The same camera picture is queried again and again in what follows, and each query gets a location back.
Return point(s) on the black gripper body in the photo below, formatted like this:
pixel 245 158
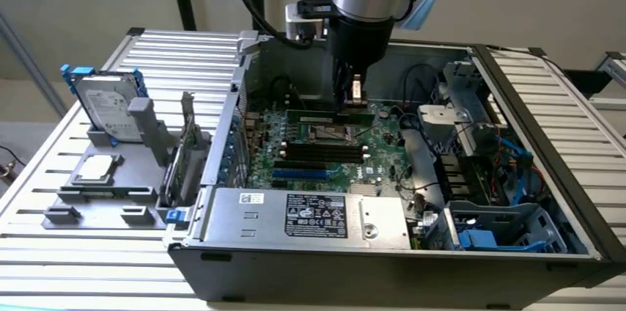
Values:
pixel 359 37

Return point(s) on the green RAM stick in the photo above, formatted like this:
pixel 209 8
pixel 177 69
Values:
pixel 330 117

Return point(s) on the black RAM slots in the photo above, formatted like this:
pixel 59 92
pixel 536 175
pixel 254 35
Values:
pixel 323 151

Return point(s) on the blue expansion slot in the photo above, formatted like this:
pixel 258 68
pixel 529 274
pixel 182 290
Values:
pixel 299 174

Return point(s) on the CPU socket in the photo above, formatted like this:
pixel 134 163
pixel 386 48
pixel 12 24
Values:
pixel 325 131

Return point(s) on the green Dell motherboard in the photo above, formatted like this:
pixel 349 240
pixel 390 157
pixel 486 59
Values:
pixel 323 149

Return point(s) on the grey metal drive cage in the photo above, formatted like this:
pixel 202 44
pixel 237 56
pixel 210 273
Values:
pixel 460 109

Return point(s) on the open black PC case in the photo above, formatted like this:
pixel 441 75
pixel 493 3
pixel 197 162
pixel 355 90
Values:
pixel 386 186

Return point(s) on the silver power supply unit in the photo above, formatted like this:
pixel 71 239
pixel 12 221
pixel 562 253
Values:
pixel 298 217

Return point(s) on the green graphics card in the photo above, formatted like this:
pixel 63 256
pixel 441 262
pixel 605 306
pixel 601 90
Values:
pixel 182 157

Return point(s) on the grey disk bay cage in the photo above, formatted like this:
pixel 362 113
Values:
pixel 501 228

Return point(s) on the grey parts rack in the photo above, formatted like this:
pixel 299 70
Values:
pixel 125 175

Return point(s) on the silver CPU chip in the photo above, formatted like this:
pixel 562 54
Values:
pixel 97 167

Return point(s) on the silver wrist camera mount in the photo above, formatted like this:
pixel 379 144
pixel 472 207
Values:
pixel 306 19

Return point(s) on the hard disk in blue bracket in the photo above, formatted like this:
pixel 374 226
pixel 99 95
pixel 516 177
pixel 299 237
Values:
pixel 105 109

